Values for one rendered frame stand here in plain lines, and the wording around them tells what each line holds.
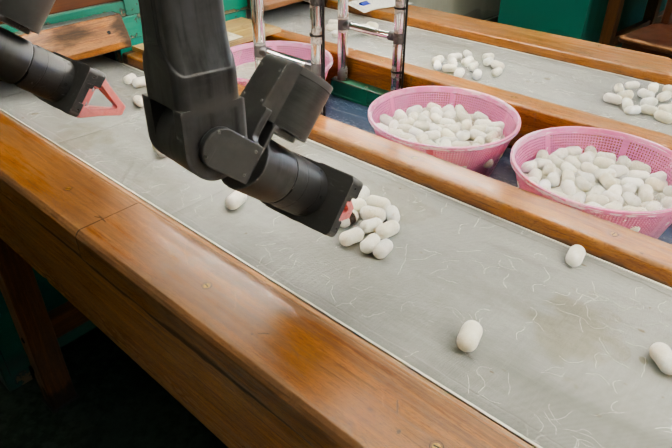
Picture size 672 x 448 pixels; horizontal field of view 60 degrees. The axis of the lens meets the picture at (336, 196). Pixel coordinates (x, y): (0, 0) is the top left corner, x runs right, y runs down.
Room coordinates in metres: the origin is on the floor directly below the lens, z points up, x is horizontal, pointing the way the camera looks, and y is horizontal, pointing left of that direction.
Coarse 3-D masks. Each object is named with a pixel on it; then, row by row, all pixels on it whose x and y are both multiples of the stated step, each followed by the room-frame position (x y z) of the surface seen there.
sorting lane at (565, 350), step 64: (64, 128) 0.96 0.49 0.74; (128, 128) 0.96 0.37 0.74; (192, 192) 0.74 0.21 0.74; (384, 192) 0.74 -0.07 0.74; (256, 256) 0.58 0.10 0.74; (320, 256) 0.58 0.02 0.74; (448, 256) 0.58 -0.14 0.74; (512, 256) 0.58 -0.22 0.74; (384, 320) 0.47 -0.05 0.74; (448, 320) 0.47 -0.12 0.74; (512, 320) 0.47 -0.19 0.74; (576, 320) 0.47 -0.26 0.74; (640, 320) 0.47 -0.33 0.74; (448, 384) 0.38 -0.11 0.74; (512, 384) 0.38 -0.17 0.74; (576, 384) 0.38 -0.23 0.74; (640, 384) 0.38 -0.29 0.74
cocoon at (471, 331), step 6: (468, 324) 0.44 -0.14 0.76; (474, 324) 0.44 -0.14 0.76; (462, 330) 0.44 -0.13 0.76; (468, 330) 0.43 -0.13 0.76; (474, 330) 0.43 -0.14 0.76; (480, 330) 0.44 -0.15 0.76; (462, 336) 0.43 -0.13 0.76; (468, 336) 0.43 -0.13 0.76; (474, 336) 0.43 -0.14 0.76; (480, 336) 0.43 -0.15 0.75; (462, 342) 0.42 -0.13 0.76; (468, 342) 0.42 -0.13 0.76; (474, 342) 0.42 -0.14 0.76; (462, 348) 0.42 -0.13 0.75; (468, 348) 0.42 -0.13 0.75; (474, 348) 0.42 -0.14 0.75
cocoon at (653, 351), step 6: (660, 342) 0.42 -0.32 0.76; (654, 348) 0.41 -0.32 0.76; (660, 348) 0.41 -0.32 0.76; (666, 348) 0.41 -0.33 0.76; (654, 354) 0.41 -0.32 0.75; (660, 354) 0.41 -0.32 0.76; (666, 354) 0.40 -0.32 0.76; (654, 360) 0.41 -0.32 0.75; (660, 360) 0.40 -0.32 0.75; (666, 360) 0.40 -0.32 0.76; (660, 366) 0.40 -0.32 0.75; (666, 366) 0.39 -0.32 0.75; (666, 372) 0.39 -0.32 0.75
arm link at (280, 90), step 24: (264, 72) 0.50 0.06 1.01; (288, 72) 0.49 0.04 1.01; (312, 72) 0.50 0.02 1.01; (264, 96) 0.48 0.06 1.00; (288, 96) 0.49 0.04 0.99; (312, 96) 0.49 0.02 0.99; (264, 120) 0.46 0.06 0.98; (288, 120) 0.48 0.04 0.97; (312, 120) 0.49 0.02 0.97; (216, 144) 0.41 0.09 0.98; (240, 144) 0.43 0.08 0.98; (216, 168) 0.41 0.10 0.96; (240, 168) 0.42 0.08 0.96
